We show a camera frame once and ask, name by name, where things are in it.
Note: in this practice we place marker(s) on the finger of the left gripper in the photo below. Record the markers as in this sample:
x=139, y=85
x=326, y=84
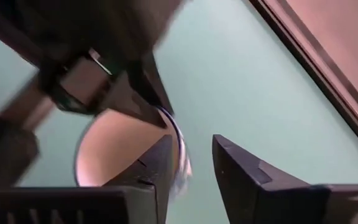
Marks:
x=129, y=105
x=149, y=87

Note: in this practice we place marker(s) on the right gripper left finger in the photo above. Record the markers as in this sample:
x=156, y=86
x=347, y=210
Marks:
x=135, y=199

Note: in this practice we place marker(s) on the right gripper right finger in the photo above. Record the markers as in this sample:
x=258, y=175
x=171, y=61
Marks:
x=259, y=196

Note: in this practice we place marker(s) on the blue floral white mug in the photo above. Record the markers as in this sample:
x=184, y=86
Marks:
x=113, y=155

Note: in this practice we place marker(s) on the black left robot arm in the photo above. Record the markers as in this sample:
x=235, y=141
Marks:
x=8, y=149

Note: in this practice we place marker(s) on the green table mat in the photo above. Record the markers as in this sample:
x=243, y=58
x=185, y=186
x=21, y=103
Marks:
x=244, y=93

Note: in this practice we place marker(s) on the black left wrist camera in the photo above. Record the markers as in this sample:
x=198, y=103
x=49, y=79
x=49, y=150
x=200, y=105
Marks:
x=76, y=84

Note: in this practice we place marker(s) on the black aluminium table frame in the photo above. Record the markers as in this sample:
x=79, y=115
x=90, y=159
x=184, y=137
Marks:
x=322, y=77

